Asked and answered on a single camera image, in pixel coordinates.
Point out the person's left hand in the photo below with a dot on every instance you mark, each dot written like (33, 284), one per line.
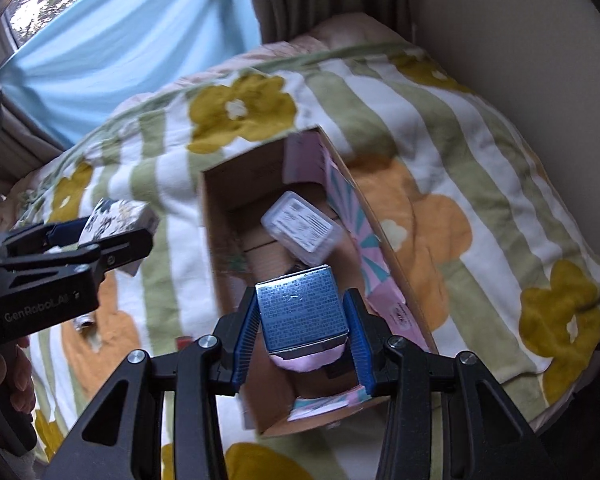
(15, 375)

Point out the pink fluffy puff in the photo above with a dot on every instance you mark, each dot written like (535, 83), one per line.
(305, 360)

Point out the striped floral blanket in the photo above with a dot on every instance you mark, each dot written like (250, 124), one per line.
(480, 185)

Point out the white panda toy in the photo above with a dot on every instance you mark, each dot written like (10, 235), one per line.
(86, 324)

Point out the white floral box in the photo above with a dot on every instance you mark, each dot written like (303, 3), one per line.
(122, 217)

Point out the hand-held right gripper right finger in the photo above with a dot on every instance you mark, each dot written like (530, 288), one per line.
(360, 340)

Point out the red and black lipstick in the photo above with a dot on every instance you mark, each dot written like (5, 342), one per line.
(184, 342)

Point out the patterned cardboard box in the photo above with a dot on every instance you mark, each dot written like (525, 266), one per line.
(230, 220)

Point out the small blue box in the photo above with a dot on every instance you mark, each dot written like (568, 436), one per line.
(302, 310)

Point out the clear plastic case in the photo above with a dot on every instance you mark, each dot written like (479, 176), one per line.
(302, 227)

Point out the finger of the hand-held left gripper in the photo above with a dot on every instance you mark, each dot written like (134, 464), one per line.
(125, 252)
(55, 232)

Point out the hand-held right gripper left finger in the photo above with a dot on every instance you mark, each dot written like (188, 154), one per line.
(245, 340)

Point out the light blue cloth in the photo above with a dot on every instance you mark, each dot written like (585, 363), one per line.
(140, 45)

